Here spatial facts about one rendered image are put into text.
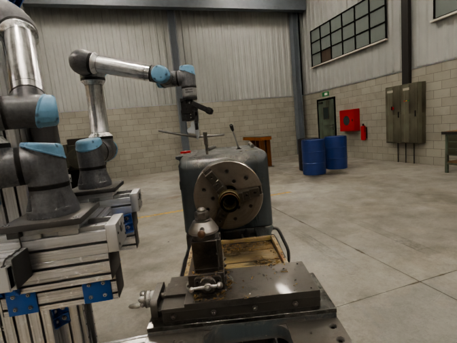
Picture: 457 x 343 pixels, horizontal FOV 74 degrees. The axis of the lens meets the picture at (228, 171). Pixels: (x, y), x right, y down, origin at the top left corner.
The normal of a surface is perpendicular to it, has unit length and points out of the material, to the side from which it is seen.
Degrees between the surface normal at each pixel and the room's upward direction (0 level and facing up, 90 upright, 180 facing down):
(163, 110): 90
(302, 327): 0
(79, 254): 90
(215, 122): 90
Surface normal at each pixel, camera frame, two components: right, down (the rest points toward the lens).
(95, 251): 0.16, 0.12
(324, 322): -0.10, -0.98
